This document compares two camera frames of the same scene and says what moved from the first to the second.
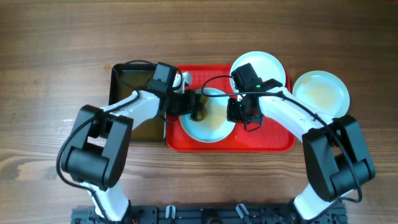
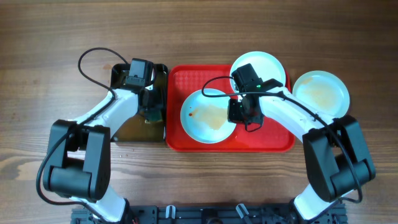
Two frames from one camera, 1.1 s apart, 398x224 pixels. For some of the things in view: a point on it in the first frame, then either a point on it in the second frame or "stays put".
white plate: x=323 y=91 stays put
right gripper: x=232 y=115 stays put
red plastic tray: x=269 y=138 stays put
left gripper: x=191 y=104 to x=158 y=98
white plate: x=216 y=126 stays put
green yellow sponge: x=201 y=114 to x=154 y=116
